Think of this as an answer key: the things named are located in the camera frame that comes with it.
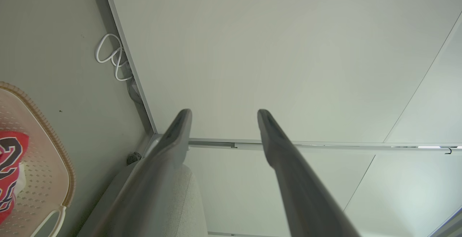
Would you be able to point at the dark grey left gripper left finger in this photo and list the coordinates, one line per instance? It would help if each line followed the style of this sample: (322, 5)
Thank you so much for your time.
(173, 139)

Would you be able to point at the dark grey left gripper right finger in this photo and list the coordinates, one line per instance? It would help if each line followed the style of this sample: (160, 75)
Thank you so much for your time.
(288, 172)

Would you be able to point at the red jersey with black numerals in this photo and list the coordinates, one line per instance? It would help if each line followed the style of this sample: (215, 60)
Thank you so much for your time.
(22, 139)

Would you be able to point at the light grey fabric sofa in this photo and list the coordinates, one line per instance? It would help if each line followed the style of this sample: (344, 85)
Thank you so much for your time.
(191, 208)

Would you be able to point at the small dark grey round object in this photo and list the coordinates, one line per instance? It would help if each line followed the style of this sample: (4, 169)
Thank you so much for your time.
(133, 158)

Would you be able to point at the grey skirting strip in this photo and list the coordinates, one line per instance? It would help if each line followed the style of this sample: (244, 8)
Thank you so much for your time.
(126, 60)

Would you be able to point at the beige perforated laundry basket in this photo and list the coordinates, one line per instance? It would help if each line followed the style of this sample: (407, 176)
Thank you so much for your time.
(43, 179)

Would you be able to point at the metal wall rail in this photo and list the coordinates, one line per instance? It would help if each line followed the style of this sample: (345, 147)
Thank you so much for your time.
(325, 145)

